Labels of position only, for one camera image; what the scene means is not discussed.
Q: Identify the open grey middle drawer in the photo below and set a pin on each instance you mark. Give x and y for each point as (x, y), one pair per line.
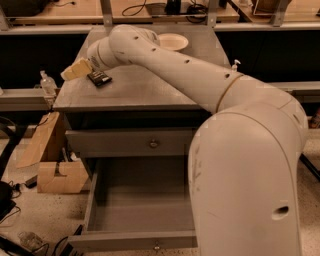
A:
(138, 203)

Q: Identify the brown cardboard box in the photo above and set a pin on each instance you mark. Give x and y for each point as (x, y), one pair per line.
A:
(61, 177)

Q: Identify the white pump bottle right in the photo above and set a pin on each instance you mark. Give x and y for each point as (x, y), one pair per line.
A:
(235, 65)

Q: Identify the crumpled clear plastic bottle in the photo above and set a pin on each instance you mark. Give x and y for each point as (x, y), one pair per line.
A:
(30, 240)

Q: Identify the black chair leg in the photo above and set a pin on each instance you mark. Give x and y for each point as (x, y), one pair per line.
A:
(310, 166)

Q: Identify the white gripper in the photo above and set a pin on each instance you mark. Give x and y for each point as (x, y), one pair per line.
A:
(93, 59)

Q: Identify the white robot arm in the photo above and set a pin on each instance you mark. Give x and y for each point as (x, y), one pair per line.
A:
(242, 172)

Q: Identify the grey drawer cabinet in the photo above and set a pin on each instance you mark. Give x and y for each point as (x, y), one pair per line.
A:
(153, 87)

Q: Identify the clear sanitizer bottle left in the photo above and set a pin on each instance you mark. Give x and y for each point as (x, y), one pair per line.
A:
(48, 84)

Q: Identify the closed grey upper drawer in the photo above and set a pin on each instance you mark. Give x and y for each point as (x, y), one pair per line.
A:
(130, 142)

